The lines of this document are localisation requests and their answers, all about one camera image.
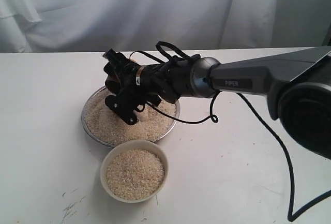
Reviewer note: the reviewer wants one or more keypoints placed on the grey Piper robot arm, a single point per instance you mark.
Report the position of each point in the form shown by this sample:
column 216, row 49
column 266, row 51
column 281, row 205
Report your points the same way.
column 296, row 86

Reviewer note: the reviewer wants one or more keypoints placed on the brown wooden cup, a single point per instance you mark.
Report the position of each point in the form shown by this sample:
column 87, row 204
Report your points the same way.
column 114, row 73

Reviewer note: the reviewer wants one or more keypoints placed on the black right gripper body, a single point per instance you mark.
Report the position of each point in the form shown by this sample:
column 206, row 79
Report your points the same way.
column 165, row 80

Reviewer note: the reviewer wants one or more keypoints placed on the rice heap in tray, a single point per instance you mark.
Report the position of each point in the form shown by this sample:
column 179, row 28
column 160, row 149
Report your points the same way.
column 108, row 128

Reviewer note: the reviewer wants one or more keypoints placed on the round metal tray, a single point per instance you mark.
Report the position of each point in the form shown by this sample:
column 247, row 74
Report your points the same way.
column 85, row 125

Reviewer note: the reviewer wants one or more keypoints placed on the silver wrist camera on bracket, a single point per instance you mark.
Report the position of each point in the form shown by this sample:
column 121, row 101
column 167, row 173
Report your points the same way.
column 125, row 101

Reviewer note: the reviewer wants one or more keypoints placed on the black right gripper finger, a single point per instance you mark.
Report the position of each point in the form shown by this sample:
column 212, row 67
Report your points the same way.
column 116, row 61

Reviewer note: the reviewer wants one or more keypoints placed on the white cloth backdrop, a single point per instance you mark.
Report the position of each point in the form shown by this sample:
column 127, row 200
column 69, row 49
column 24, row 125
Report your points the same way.
column 126, row 25

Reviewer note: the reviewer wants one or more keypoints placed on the white ceramic bowl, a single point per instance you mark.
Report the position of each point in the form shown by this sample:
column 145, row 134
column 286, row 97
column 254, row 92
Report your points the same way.
column 130, row 145

